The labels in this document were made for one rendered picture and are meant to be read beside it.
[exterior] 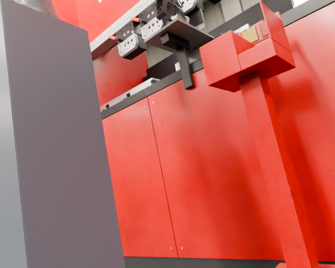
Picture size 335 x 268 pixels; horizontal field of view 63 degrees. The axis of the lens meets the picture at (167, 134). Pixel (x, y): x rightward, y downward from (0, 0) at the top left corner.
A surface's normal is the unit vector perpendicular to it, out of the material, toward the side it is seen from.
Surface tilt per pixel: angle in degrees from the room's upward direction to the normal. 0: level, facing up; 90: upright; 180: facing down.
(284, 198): 90
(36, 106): 90
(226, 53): 90
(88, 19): 90
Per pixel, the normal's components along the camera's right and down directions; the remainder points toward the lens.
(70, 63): 0.78, -0.26
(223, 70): -0.65, 0.00
